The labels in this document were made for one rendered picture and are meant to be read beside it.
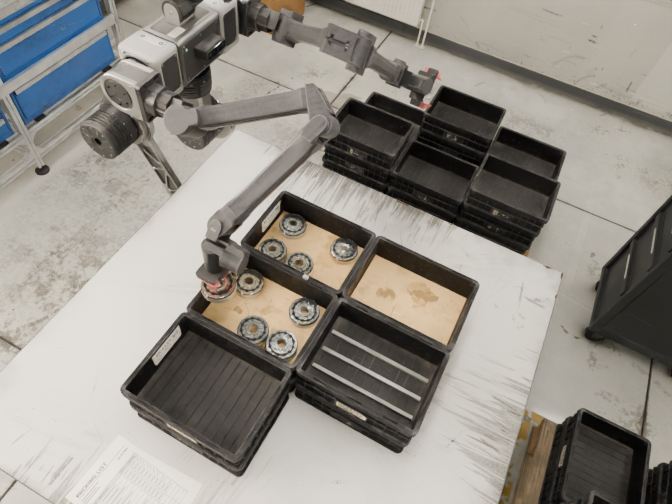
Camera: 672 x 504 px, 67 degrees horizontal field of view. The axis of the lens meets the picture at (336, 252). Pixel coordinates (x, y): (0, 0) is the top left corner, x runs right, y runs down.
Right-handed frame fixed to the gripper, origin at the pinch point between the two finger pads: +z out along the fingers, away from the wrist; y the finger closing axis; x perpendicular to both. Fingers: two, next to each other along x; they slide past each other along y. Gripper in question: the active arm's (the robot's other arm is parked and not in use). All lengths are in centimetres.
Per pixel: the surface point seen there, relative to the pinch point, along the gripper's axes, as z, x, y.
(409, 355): 21, -61, 20
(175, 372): 22.1, 0.5, -24.0
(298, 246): 22.9, -6.6, 37.8
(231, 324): 22.3, -4.4, -1.5
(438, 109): 59, -14, 187
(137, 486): 34, -8, -55
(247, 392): 21.8, -22.0, -17.8
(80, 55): 63, 180, 106
